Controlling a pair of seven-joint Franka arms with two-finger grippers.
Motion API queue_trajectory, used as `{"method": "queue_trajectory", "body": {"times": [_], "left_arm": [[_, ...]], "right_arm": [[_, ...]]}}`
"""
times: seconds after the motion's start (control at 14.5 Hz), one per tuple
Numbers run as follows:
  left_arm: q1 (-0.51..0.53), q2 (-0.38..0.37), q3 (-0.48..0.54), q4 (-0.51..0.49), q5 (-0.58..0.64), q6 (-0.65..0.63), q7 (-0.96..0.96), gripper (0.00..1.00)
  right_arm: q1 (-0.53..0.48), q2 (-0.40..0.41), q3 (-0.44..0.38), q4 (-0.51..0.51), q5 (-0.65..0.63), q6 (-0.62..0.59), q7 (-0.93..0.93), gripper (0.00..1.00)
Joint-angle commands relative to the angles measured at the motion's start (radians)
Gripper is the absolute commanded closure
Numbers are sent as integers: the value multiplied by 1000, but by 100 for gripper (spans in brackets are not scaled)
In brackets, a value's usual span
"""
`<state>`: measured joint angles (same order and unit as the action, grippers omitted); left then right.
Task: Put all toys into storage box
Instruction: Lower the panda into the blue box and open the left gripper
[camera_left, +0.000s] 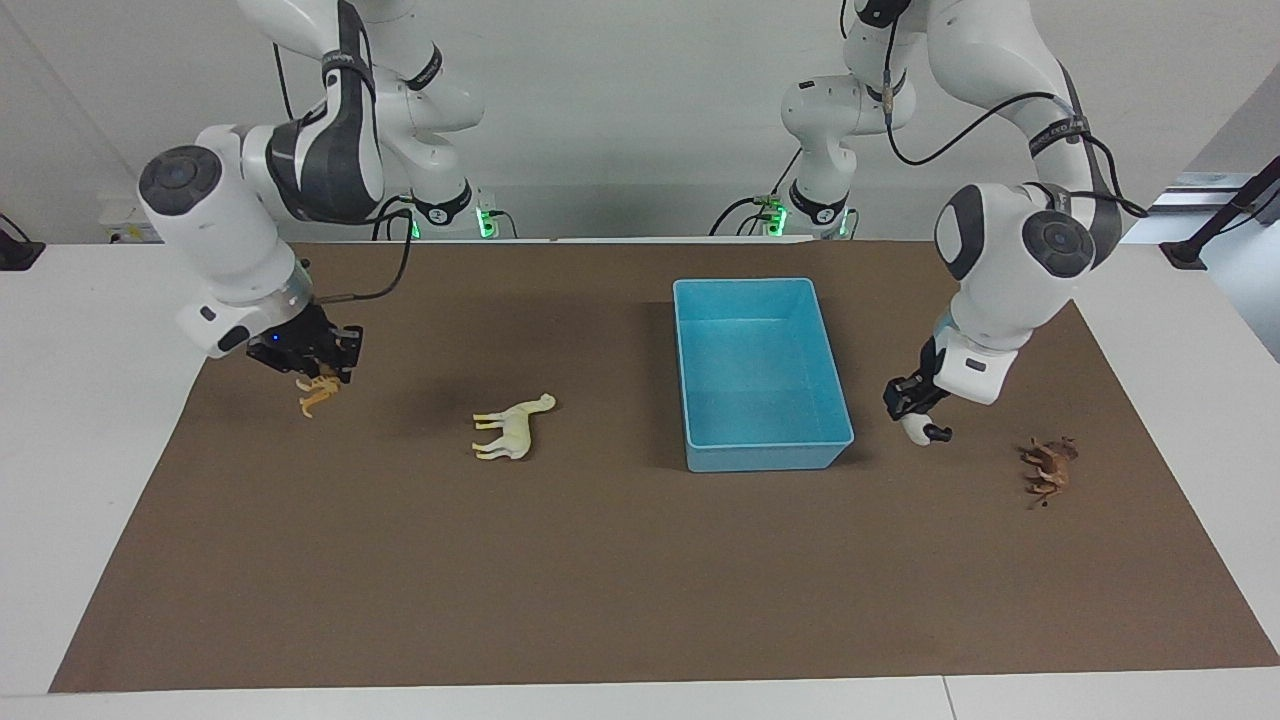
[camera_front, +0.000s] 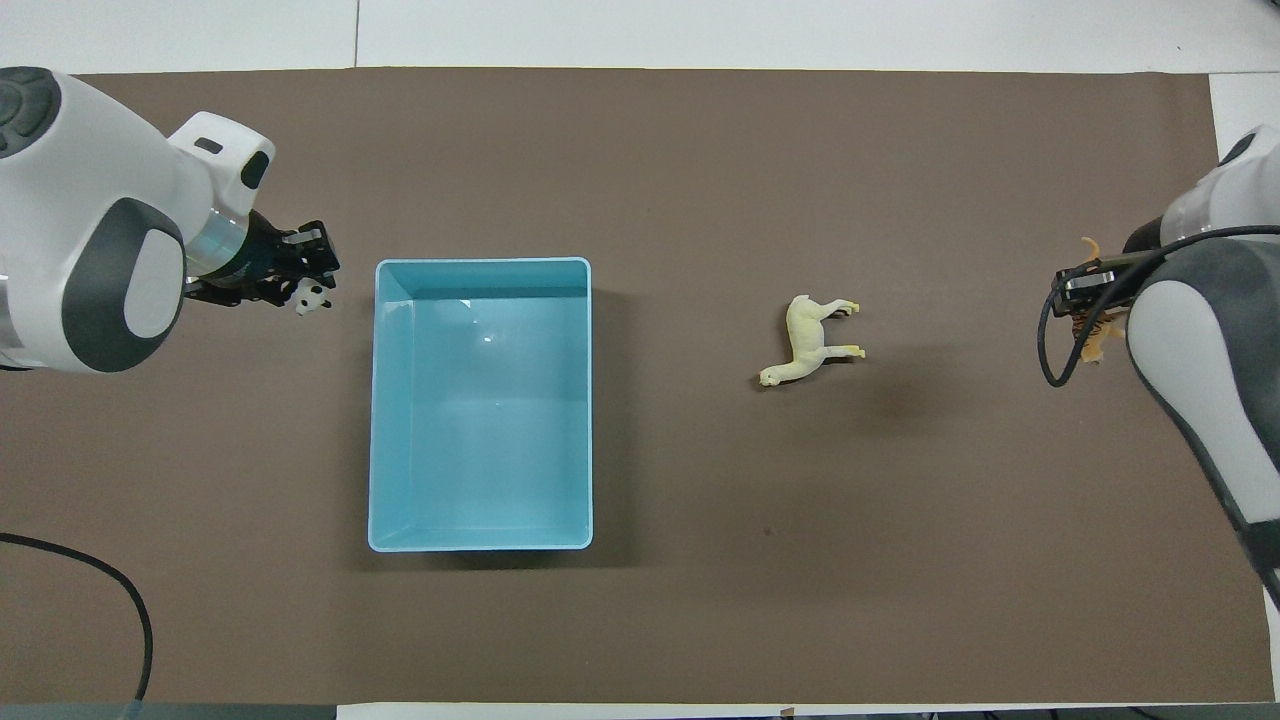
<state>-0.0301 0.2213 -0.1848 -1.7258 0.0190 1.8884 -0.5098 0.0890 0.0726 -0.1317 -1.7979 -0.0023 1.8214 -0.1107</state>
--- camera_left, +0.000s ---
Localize orange striped tiger toy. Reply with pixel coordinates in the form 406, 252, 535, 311
296, 373, 342, 420

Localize black and white panda toy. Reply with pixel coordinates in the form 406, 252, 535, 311
899, 412, 954, 448

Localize brown lion toy figure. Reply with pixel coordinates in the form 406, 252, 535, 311
1018, 437, 1080, 511

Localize cream llama toy figure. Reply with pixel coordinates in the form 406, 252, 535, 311
471, 392, 558, 463

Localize light blue plastic storage box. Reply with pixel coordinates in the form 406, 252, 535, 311
672, 277, 856, 474

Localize white small boxes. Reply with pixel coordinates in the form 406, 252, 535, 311
98, 198, 163, 244

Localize black angled stand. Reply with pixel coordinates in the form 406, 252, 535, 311
1159, 154, 1280, 271

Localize brown paper table mat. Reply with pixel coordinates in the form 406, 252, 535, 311
50, 240, 1280, 694

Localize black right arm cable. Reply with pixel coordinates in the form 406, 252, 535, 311
272, 40, 417, 303

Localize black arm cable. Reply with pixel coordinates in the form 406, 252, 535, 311
272, 40, 417, 303
884, 60, 1151, 219

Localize black base power cable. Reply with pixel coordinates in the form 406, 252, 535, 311
708, 148, 804, 238
371, 193, 413, 242

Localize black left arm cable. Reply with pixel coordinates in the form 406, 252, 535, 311
884, 60, 1151, 219

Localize black clamp mount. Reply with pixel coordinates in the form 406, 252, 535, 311
0, 214, 47, 272

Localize aluminium profile rail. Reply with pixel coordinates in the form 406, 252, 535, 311
1150, 171, 1253, 217

